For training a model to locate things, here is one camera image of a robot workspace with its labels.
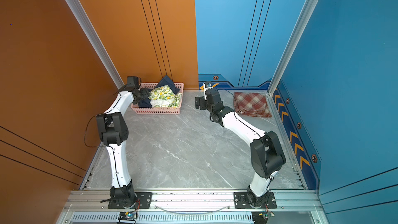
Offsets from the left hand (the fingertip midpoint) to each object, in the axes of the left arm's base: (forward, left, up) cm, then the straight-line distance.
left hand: (144, 93), depth 105 cm
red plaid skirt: (-3, -75, -7) cm, 75 cm away
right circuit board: (-67, -68, -11) cm, 96 cm away
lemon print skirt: (-2, -13, -1) cm, 13 cm away
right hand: (-13, -40, +12) cm, 44 cm away
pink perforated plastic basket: (-11, +2, -5) cm, 12 cm away
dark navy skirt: (+12, -14, +1) cm, 18 cm away
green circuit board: (-68, -7, -12) cm, 69 cm away
